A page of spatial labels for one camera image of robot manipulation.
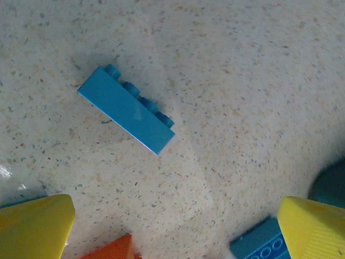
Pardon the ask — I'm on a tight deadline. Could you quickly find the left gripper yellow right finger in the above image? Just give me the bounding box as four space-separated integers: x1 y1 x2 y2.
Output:
277 196 345 259

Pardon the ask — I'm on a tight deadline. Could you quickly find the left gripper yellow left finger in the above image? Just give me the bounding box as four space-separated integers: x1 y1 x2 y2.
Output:
0 194 75 259

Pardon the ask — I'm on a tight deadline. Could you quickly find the teal plastic container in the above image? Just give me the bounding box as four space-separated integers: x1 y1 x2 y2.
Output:
308 158 345 209

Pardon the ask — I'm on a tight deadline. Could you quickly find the orange lego brick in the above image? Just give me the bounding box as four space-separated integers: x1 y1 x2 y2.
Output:
80 234 142 259

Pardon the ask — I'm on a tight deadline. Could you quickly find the long narrow blue lego brick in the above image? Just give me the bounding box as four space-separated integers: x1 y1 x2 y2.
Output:
77 64 176 156

